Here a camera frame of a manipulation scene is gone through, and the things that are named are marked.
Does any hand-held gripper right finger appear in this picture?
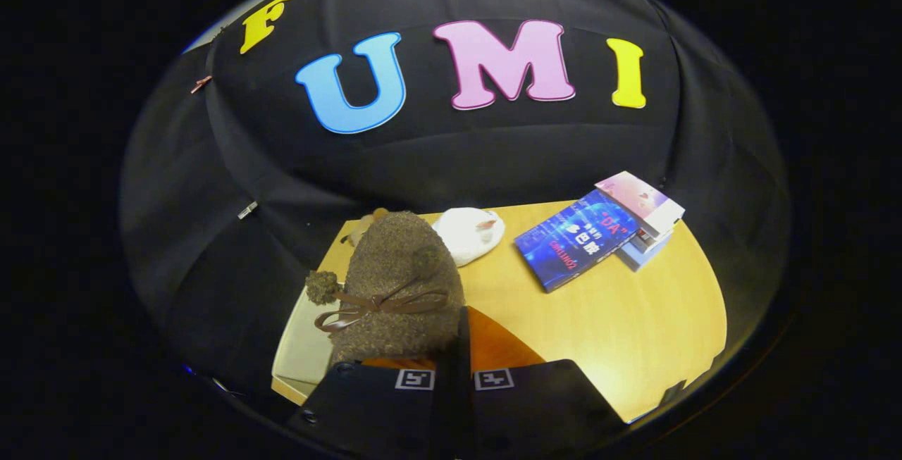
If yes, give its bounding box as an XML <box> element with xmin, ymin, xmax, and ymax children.
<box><xmin>457</xmin><ymin>306</ymin><xmax>629</xmax><ymax>460</ymax></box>

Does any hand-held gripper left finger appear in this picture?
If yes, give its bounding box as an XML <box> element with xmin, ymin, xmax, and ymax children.
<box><xmin>289</xmin><ymin>356</ymin><xmax>462</xmax><ymax>460</ymax></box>

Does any cream fabric storage box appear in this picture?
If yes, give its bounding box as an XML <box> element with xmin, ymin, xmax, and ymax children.
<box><xmin>271</xmin><ymin>282</ymin><xmax>340</xmax><ymax>406</ymax></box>

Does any brown fuzzy shoe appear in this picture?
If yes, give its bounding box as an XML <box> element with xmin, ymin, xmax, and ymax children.
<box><xmin>304</xmin><ymin>211</ymin><xmax>467</xmax><ymax>366</ymax></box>

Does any pale blue book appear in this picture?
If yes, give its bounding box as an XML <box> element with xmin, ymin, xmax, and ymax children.
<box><xmin>615</xmin><ymin>229</ymin><xmax>675</xmax><ymax>273</ymax></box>

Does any brown plush toy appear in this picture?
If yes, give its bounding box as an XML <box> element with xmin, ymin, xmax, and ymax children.
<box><xmin>340</xmin><ymin>207</ymin><xmax>390</xmax><ymax>247</ymax></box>

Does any white plush bundle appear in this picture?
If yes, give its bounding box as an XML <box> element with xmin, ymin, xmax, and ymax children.
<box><xmin>431</xmin><ymin>207</ymin><xmax>507</xmax><ymax>268</ymax></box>

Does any black backdrop cloth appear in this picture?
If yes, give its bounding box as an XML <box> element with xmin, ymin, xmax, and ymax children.
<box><xmin>118</xmin><ymin>0</ymin><xmax>790</xmax><ymax>404</ymax></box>

